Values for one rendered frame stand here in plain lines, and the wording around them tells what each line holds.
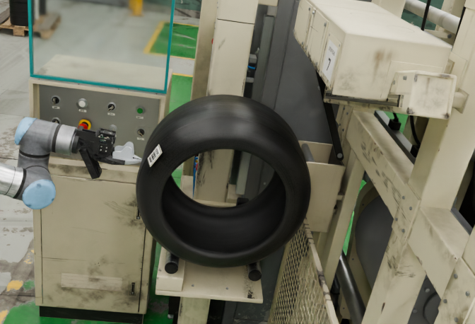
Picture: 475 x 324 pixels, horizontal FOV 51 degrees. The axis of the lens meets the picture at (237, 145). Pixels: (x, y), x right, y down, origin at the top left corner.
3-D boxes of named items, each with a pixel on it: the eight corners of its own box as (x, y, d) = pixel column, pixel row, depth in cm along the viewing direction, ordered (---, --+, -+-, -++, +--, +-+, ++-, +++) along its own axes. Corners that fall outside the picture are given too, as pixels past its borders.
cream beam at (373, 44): (290, 36, 168) (299, -9, 162) (362, 46, 170) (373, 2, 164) (328, 95, 113) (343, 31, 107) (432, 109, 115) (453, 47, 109)
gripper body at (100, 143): (114, 141, 150) (73, 132, 149) (109, 165, 154) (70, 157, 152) (118, 131, 157) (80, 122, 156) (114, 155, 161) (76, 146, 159)
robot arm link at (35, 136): (21, 140, 158) (25, 111, 155) (61, 149, 160) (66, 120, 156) (10, 151, 149) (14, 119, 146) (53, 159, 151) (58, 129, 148)
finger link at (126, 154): (143, 151, 153) (113, 145, 152) (139, 168, 156) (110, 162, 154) (144, 147, 156) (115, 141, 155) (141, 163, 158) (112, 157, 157)
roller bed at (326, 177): (284, 202, 212) (297, 139, 200) (317, 206, 214) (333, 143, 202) (290, 229, 195) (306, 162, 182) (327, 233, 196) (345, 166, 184)
